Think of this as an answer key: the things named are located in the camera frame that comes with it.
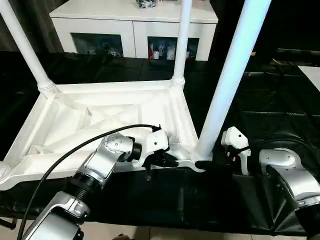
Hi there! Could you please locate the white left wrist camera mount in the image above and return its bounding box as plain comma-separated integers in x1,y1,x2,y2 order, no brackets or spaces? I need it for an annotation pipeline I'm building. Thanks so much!
133,129,171,171

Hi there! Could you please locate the black folding table frame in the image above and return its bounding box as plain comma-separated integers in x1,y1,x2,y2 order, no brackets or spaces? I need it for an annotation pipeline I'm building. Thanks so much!
0,216,16,230

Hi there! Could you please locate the grey curtain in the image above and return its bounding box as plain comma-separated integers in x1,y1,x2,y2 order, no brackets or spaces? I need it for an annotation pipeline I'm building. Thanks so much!
0,0,63,53

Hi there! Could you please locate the white cabinet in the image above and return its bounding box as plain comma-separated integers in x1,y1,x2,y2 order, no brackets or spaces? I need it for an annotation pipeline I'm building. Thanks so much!
49,0,218,62

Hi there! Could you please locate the white plastic table top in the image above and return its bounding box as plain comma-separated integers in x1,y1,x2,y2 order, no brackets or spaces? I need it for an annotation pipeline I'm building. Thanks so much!
0,77,213,192

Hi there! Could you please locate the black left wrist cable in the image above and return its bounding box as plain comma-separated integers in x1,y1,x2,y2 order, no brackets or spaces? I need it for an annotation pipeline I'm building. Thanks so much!
17,124,162,240

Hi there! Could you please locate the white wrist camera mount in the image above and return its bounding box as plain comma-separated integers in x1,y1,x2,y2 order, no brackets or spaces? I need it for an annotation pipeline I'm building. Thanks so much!
133,129,171,171
221,126,252,176

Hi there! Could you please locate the black side table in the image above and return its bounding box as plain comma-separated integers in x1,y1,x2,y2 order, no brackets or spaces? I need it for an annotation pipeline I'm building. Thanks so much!
272,48,320,67

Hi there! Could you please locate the white flat board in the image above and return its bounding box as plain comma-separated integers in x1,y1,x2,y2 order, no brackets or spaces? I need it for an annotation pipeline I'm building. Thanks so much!
298,65,320,86

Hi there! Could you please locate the black mat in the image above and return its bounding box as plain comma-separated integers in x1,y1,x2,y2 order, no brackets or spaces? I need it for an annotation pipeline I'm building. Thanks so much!
0,51,320,237

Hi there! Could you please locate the dark patterned ornament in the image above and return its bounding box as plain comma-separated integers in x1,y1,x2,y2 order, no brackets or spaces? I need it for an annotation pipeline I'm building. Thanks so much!
136,0,158,10

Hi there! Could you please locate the white plastic table leg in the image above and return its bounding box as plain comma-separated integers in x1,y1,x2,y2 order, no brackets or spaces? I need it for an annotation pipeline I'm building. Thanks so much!
0,161,13,186
198,0,273,173
0,0,57,97
171,0,193,87

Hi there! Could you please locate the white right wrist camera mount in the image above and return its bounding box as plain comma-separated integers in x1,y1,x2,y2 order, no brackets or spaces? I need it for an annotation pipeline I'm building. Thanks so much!
221,126,252,176

